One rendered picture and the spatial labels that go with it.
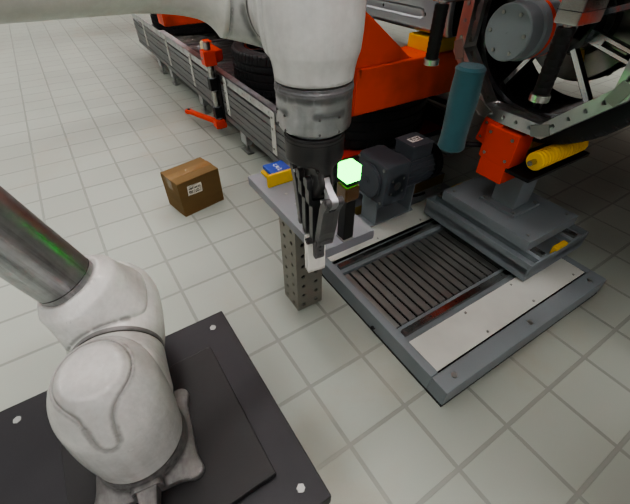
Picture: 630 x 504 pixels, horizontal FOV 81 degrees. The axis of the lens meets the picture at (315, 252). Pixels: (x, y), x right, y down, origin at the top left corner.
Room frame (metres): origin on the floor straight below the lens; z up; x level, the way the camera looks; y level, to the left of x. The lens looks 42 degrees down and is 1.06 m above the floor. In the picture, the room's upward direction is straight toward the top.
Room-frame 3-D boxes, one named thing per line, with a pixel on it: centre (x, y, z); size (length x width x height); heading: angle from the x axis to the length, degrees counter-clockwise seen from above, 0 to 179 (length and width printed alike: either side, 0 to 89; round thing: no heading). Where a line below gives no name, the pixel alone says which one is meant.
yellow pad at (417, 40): (1.64, -0.47, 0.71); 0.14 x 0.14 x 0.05; 32
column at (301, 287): (0.93, 0.04, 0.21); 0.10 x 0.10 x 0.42; 32
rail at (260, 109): (2.45, 0.60, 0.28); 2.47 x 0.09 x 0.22; 32
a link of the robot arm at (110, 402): (0.29, 0.32, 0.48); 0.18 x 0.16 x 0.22; 21
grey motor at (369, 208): (1.35, -0.38, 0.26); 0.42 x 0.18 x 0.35; 122
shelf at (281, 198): (0.91, 0.03, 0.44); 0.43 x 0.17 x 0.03; 32
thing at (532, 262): (1.23, -0.77, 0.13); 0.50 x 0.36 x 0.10; 32
